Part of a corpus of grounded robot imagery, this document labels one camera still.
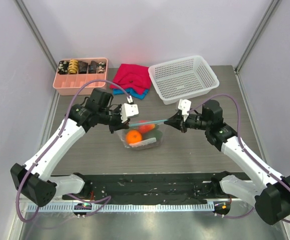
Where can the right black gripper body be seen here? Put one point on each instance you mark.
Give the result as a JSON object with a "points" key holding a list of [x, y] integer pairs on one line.
{"points": [[181, 122]]}

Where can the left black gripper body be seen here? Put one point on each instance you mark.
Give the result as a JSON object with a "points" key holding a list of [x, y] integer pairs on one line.
{"points": [[108, 117]]}

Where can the orange fruit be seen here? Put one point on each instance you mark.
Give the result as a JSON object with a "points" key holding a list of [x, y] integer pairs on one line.
{"points": [[133, 136]]}

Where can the red pepper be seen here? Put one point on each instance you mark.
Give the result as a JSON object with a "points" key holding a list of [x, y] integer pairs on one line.
{"points": [[145, 127]]}

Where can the clear zip top bag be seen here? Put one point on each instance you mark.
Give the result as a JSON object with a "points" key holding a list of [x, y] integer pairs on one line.
{"points": [[145, 143]]}

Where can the green avocado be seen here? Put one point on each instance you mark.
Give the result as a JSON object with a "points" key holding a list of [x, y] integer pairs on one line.
{"points": [[154, 134]]}

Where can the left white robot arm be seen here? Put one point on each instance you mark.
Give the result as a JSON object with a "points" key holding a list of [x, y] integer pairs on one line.
{"points": [[33, 179]]}

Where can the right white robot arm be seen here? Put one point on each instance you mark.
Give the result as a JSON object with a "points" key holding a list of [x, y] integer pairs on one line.
{"points": [[268, 192]]}

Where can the blue folded cloth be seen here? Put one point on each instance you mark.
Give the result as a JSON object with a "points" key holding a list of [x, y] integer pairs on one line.
{"points": [[131, 92]]}

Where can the black patterned roll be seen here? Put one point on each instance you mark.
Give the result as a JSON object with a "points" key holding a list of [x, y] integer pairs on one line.
{"points": [[93, 67]]}

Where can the white plastic basket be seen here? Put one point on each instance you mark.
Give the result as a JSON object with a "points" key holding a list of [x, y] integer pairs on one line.
{"points": [[183, 78]]}

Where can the floral end roll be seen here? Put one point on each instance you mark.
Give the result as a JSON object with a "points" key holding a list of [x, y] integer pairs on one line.
{"points": [[101, 67]]}

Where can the pink compartment tray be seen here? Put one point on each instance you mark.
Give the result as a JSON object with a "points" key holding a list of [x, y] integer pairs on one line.
{"points": [[69, 84]]}

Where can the dark brown roll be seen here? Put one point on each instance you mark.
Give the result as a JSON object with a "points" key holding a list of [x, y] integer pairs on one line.
{"points": [[82, 67]]}

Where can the red folded cloth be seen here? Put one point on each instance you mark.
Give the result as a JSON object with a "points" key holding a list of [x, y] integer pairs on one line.
{"points": [[133, 76]]}

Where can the yellow striped roll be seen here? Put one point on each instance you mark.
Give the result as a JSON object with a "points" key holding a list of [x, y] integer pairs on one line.
{"points": [[73, 66]]}

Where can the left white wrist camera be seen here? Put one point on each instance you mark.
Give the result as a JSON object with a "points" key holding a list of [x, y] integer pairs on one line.
{"points": [[129, 110]]}

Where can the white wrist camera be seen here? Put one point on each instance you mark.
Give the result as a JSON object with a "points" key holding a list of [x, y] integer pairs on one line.
{"points": [[183, 105], [129, 110]]}

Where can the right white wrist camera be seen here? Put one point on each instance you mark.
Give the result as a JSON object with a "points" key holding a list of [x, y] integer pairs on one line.
{"points": [[183, 105]]}

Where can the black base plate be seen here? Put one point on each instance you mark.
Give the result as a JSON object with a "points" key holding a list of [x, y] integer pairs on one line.
{"points": [[153, 188]]}

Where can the white slotted cable duct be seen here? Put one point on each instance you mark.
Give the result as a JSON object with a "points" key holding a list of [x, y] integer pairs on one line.
{"points": [[79, 207]]}

